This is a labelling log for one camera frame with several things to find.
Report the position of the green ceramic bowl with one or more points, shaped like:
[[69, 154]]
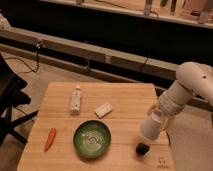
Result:
[[92, 139]]

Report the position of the wooden table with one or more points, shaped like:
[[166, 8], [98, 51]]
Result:
[[130, 101]]

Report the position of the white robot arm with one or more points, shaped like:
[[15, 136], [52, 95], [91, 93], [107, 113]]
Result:
[[192, 79]]

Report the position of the white tube bottle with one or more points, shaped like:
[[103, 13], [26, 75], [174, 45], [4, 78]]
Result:
[[75, 103]]

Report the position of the black office chair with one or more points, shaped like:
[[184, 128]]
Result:
[[11, 95]]

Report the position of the white rectangular block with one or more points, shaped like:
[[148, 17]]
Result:
[[103, 110]]

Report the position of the orange carrot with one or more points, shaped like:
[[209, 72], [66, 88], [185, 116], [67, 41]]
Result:
[[50, 139]]

